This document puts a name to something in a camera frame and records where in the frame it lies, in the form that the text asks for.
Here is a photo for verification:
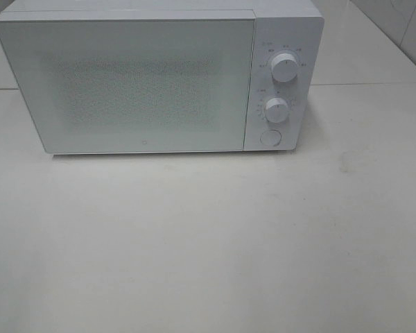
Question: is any white round door button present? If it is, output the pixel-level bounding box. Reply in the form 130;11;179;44
260;130;281;147

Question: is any white microwave knob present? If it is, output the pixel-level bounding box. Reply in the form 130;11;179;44
270;51;300;83
264;98;290;123

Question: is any white microwave oven body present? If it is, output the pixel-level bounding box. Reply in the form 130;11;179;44
0;1;324;154

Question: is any white microwave door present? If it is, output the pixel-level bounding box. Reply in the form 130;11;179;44
0;19;254;154

